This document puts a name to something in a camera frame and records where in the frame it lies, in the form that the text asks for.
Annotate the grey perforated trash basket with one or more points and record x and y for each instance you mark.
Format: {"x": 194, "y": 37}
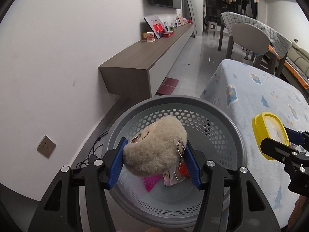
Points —
{"x": 209, "y": 130}

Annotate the checkered tablecloth dining table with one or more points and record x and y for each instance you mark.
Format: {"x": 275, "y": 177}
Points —
{"x": 280, "y": 43}

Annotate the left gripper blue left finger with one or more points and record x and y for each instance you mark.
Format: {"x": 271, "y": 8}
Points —
{"x": 59, "y": 208}

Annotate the framed photo red clothes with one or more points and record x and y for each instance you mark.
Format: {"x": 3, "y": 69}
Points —
{"x": 156, "y": 25}

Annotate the pink snack wrapper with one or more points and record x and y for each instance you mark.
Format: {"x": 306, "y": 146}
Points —
{"x": 173, "y": 177}

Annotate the wall power socket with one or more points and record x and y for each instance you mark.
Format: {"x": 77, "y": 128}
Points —
{"x": 46, "y": 147}

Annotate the grey dining chair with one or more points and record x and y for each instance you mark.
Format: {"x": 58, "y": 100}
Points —
{"x": 252, "y": 38}

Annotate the red plastic bag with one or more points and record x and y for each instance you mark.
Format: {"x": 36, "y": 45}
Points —
{"x": 183, "y": 170}

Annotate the pink plastic mesh net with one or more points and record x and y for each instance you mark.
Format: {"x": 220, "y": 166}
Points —
{"x": 150, "y": 182}

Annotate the beige plush keychain toy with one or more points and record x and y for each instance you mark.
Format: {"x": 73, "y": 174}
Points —
{"x": 157, "y": 148}

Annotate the orange checkered sofa blanket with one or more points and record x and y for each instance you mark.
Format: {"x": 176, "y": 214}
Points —
{"x": 293, "y": 67}

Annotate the leaning mirror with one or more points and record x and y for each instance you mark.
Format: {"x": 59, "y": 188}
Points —
{"x": 188, "y": 13}

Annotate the green grey sofa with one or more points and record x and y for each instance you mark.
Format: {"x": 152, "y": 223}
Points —
{"x": 300, "y": 60}

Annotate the white red paper cup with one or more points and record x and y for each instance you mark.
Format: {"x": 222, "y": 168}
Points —
{"x": 150, "y": 37}

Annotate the wooden tv cabinet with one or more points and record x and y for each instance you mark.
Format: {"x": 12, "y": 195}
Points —
{"x": 138, "y": 71}

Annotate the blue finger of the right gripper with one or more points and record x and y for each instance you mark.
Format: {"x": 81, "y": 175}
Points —
{"x": 300, "y": 138}
{"x": 282, "y": 153}

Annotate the light blue patterned table blanket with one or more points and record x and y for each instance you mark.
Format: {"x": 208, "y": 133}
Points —
{"x": 260, "y": 105}

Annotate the dark red floor mat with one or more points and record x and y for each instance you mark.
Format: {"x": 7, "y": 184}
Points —
{"x": 167, "y": 86}

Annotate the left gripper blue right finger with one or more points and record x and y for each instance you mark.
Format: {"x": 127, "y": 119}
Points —
{"x": 249, "y": 209}

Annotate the small grey stool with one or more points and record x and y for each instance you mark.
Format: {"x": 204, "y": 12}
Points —
{"x": 211, "y": 28}

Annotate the red tray on cabinet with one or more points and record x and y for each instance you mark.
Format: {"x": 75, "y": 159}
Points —
{"x": 168, "y": 34}

